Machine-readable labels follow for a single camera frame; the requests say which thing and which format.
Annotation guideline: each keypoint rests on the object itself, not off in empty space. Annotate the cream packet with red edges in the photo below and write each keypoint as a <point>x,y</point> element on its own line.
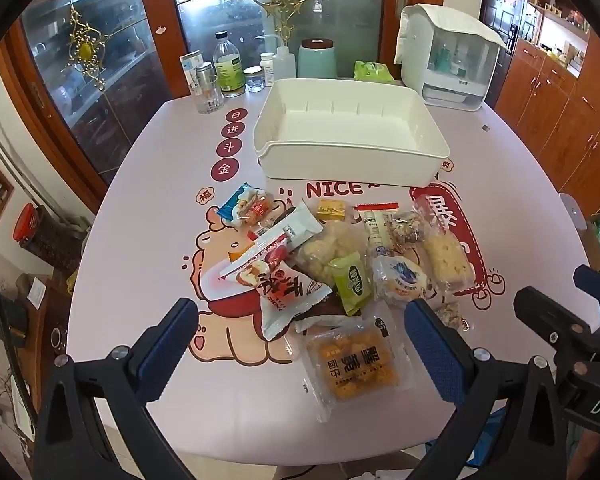
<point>375,232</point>

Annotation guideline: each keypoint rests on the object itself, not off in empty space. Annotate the small glass jar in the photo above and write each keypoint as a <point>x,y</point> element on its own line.
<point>254,80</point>

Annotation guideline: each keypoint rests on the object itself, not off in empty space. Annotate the small yellow packet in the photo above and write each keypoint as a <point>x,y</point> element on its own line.
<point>330,210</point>

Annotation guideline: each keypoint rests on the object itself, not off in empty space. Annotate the clear glass cup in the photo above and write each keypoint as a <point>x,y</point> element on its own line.
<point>210,102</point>

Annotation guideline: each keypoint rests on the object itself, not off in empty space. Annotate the white red-striped long packet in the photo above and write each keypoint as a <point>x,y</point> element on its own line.
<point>290,227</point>

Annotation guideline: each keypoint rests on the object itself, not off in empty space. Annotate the wooden cabinet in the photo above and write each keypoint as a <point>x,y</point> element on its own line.
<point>555,110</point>

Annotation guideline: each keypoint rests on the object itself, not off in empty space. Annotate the clear bottle with green label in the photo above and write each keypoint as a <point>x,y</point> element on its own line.
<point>228,67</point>

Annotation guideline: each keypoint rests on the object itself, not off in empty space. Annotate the clear yellow rice cracker packet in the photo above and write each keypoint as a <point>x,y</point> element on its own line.
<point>447,260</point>

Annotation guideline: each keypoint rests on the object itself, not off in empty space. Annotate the small nut candy packet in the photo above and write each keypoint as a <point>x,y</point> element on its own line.
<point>450,312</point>

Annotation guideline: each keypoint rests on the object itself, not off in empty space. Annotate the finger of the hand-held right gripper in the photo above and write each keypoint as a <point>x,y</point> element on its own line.
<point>597,282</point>
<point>545,312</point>

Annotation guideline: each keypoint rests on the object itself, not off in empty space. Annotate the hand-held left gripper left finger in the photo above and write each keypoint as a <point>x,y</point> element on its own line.
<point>170,345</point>

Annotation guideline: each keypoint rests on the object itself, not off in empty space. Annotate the clear nut bar packet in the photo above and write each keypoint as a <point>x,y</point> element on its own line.
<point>407,227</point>

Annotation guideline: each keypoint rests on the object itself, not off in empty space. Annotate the small green packet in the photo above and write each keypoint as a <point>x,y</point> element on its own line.
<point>351,282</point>

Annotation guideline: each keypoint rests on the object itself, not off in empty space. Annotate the mint green canister brown lid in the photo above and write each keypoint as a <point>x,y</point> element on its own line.
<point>316,60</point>

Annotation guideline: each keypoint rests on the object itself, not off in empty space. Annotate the small white bottle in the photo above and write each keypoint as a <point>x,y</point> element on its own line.
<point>267,67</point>

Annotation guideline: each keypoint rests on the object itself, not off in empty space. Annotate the blue snack packet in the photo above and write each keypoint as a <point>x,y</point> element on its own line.
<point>235,205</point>

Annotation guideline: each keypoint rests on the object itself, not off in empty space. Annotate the jar with red lid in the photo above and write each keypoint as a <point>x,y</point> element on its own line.
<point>35,230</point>

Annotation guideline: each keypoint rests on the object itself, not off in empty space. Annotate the white storage box clear front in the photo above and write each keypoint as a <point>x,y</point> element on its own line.
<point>447,55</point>

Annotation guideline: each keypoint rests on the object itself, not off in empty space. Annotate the metal canister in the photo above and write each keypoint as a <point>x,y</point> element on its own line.
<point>204,75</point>

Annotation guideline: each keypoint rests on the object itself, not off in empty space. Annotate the white blue pastry packet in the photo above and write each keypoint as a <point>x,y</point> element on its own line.
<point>400,280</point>

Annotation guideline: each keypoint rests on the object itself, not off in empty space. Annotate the white squeeze bottle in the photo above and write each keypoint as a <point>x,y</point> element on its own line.
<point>284,62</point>

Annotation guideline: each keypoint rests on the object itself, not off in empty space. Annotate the small white box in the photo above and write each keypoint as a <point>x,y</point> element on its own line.
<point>189,62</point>

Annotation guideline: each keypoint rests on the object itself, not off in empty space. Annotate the green tissue pack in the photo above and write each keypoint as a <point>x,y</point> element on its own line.
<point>373,71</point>

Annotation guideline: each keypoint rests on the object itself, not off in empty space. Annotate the red white snack packet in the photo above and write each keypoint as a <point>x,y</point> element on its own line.
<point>280,292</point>

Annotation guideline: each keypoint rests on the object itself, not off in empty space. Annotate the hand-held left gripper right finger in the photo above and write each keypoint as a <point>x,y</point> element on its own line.
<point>435,355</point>

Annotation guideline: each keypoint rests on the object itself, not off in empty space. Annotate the clear puffed snack packet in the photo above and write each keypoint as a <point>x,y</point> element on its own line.
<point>325,252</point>

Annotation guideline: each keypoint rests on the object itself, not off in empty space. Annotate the white plastic bin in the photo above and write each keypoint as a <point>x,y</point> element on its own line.
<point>350,125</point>

